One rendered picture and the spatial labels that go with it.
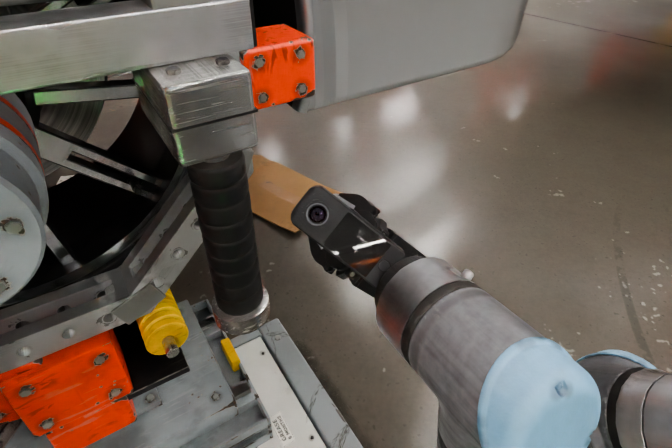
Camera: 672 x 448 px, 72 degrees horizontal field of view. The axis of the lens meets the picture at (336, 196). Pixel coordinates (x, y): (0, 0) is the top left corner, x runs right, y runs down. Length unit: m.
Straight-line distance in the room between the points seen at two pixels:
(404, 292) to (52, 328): 0.40
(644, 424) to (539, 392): 0.14
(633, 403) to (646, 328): 1.11
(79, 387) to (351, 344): 0.77
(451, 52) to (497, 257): 0.92
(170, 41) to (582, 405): 0.34
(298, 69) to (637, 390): 0.44
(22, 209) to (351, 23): 0.48
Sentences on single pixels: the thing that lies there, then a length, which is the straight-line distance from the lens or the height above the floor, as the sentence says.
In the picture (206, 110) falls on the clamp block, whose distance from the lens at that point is 0.27.
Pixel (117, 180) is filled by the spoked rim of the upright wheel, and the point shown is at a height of 0.72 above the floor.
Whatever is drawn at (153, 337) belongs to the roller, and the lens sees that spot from 0.69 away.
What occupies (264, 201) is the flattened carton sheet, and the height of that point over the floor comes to 0.01.
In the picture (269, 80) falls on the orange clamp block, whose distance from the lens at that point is 0.53.
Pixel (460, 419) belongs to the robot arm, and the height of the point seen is 0.72.
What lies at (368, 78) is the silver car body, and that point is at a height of 0.78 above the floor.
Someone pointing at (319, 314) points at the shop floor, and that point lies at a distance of 1.36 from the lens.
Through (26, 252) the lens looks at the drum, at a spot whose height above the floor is 0.83.
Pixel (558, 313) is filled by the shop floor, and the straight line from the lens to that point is 1.50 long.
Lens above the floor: 1.04
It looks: 36 degrees down
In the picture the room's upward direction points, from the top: straight up
